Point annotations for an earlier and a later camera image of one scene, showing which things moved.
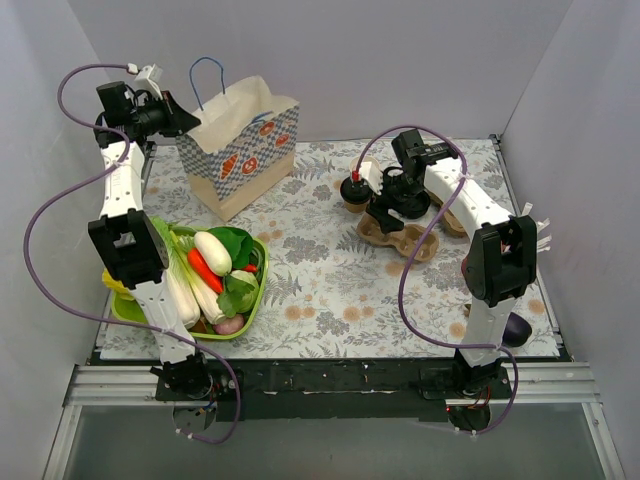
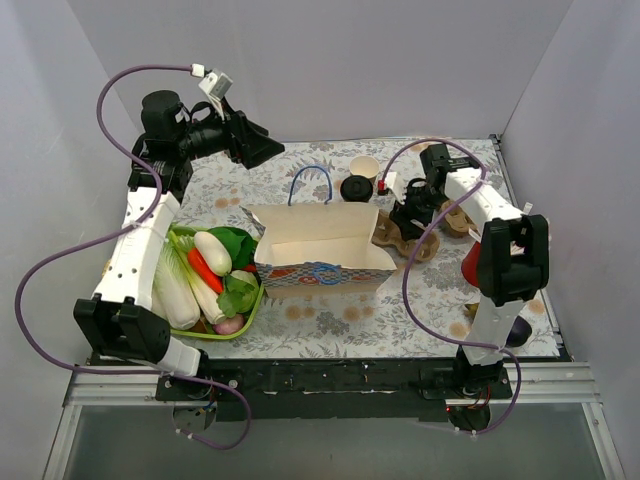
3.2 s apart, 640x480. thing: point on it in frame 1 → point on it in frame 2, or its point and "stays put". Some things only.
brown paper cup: (368, 168) stays put
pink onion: (230, 325) stays put
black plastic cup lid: (355, 192) stays put
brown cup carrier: (406, 240) stays put
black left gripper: (167, 116) → (238, 136)
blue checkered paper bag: (244, 144) → (307, 250)
